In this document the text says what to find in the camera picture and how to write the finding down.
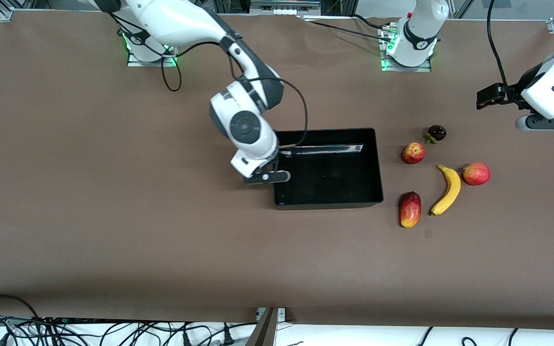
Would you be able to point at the black plastic box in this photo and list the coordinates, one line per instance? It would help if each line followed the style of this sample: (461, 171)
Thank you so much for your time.
(330, 178)

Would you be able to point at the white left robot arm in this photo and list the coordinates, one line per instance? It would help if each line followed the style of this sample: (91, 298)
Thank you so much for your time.
(419, 29)

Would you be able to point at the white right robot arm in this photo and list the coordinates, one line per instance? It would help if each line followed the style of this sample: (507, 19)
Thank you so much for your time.
(185, 19)

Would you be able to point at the plain red apple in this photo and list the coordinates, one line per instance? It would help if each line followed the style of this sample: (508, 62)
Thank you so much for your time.
(476, 174)

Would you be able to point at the red yellow apple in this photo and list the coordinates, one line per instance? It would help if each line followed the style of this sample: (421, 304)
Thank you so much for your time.
(413, 153)

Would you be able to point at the yellow banana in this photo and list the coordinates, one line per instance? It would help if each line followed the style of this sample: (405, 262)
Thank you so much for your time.
(451, 188)

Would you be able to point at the dark purple mangosteen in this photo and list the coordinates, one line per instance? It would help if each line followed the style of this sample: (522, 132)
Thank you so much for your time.
(437, 132)

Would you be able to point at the brown table cover sheet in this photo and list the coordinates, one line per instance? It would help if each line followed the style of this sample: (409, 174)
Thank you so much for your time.
(277, 264)

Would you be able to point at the red yellow mango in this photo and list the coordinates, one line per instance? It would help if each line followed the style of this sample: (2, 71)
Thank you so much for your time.
(410, 210)

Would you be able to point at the grey power strip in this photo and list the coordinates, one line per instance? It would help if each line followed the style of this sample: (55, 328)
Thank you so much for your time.
(284, 7)

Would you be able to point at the small metal table bracket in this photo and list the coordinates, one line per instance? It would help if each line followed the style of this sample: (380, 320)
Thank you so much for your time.
(282, 313)

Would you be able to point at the dark metal post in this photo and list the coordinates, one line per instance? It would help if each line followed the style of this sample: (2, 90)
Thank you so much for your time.
(263, 331)

